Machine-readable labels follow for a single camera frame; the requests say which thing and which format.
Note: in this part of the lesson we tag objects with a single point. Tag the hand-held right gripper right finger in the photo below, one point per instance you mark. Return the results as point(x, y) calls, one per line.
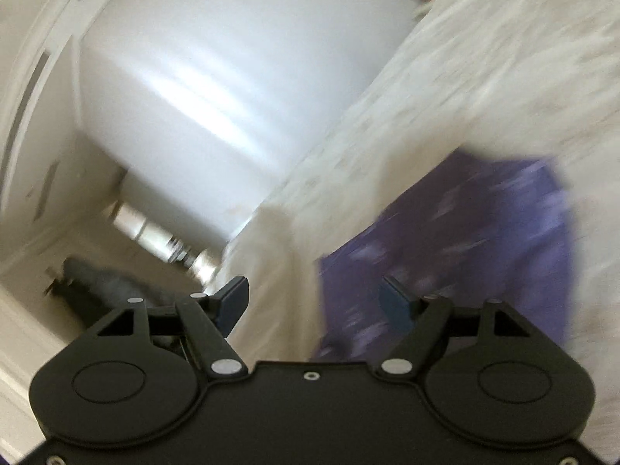
point(395, 307)

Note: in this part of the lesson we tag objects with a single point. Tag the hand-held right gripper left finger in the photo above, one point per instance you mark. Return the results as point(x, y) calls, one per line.
point(232, 306)

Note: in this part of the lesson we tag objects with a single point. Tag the purple hooded garment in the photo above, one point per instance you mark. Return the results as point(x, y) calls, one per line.
point(460, 252)

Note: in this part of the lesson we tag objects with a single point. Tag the shiny pale cylinder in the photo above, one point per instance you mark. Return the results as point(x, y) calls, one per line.
point(160, 240)

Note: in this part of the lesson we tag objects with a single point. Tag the dark grey cloth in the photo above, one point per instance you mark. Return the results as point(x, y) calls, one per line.
point(97, 281)

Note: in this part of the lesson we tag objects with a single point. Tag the bed with white bedspread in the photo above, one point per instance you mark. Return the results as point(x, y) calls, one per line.
point(436, 82)

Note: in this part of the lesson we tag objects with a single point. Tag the white panelled door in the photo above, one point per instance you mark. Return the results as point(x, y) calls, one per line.
point(29, 106)

